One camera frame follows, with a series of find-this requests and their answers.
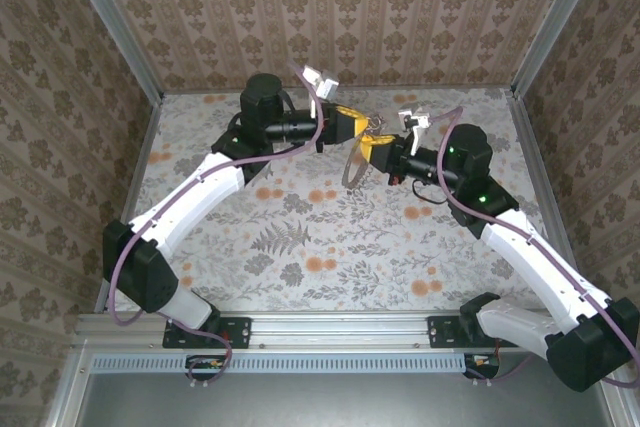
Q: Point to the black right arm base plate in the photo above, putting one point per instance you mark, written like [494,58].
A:
[442,332]

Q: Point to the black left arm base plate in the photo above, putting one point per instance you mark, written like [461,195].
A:
[235,332]

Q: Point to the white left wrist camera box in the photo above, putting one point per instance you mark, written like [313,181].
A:
[325,84]

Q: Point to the aluminium table side rail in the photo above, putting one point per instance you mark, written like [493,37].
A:
[145,157]
[529,147]

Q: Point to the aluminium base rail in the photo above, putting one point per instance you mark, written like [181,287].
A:
[340,329]

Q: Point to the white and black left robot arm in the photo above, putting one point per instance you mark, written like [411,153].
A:
[190,202]

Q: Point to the aluminium frame post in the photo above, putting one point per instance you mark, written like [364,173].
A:
[115,22]
[555,22]

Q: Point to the grey metal sheet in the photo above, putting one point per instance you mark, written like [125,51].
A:
[340,402]

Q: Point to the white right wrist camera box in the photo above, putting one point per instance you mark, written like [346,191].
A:
[412,119]

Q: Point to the black connector board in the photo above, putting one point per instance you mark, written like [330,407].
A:
[487,369]
[205,369]

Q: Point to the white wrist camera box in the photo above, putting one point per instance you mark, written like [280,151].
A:
[412,119]
[325,84]

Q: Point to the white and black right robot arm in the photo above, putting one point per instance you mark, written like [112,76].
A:
[540,267]

